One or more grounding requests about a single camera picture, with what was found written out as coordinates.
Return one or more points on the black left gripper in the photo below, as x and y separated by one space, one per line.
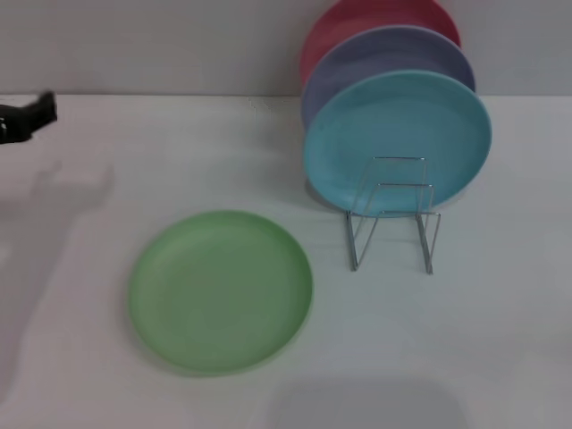
12 127

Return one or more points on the green round plate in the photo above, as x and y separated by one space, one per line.
221 292

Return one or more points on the blue round plate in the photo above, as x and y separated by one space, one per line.
393 129

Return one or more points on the red round plate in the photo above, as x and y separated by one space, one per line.
380 15

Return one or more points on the purple round plate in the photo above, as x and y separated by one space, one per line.
384 53

